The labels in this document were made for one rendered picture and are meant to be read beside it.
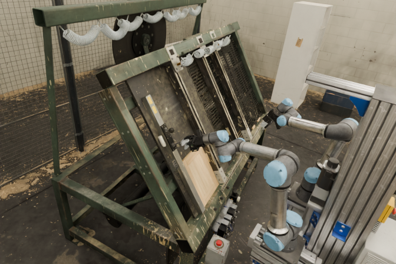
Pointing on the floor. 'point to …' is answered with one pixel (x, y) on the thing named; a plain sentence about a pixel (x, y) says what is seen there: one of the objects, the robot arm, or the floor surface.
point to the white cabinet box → (300, 50)
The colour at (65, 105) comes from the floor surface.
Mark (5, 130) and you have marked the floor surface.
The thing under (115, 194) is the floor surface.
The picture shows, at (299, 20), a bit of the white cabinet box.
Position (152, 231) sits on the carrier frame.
